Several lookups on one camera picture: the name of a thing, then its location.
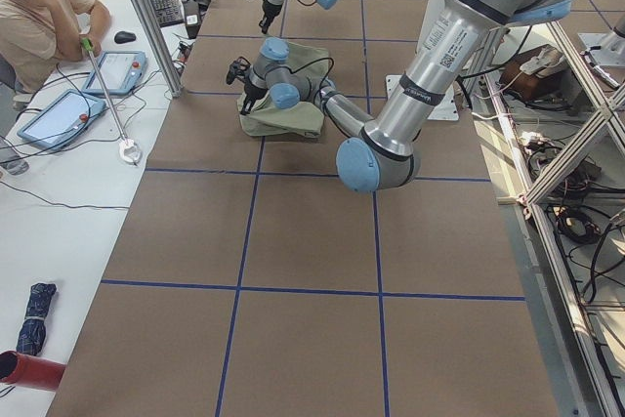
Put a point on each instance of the black power adapter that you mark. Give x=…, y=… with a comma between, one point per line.
x=192, y=18

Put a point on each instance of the olive green long-sleeve shirt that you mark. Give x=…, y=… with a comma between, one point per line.
x=303, y=119

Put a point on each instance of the blue teach pendant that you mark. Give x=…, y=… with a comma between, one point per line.
x=62, y=121
x=120, y=70

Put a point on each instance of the man in beige shirt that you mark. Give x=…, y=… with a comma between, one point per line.
x=36, y=35

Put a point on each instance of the folded dark plaid umbrella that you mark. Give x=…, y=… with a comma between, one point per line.
x=33, y=330

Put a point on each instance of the brown box with label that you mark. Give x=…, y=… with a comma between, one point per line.
x=534, y=73

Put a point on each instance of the black keyboard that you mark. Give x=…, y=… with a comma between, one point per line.
x=167, y=12

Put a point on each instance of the red cylinder tube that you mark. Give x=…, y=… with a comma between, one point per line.
x=30, y=371

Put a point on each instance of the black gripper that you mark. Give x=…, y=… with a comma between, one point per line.
x=251, y=89
x=267, y=11

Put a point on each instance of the grey aluminium frame post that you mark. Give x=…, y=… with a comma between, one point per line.
x=158, y=46

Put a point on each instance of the far blue teach pendant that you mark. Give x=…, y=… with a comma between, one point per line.
x=120, y=70

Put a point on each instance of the black computer mouse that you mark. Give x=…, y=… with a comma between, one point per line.
x=123, y=37

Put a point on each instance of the near blue teach pendant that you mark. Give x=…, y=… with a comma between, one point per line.
x=62, y=121

